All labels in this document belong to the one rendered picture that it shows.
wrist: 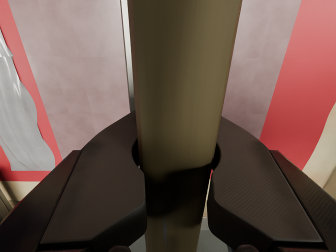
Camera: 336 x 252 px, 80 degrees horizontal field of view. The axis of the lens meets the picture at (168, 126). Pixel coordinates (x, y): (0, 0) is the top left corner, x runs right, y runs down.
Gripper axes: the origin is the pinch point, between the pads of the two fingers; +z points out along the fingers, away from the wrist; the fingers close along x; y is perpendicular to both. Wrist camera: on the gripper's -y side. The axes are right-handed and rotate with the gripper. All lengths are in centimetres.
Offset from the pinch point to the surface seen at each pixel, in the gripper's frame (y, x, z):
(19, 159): 14.7, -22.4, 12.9
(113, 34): -2.6, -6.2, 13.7
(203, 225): 27.4, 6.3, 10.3
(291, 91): 4.0, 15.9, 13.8
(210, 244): 220, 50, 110
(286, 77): 2.2, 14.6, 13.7
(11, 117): 7.4, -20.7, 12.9
